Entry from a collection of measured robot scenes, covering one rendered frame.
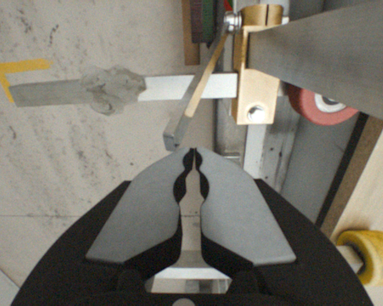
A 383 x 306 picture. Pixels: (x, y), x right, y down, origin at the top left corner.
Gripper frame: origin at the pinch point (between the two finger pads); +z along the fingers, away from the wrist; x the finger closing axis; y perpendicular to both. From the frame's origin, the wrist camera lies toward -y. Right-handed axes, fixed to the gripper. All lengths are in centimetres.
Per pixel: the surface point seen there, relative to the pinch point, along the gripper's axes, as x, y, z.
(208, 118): 6, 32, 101
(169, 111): -18, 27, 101
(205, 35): 2.0, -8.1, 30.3
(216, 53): 2.0, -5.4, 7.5
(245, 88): 6.2, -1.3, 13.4
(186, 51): -5, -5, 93
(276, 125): 21.8, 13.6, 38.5
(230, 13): 4.2, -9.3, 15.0
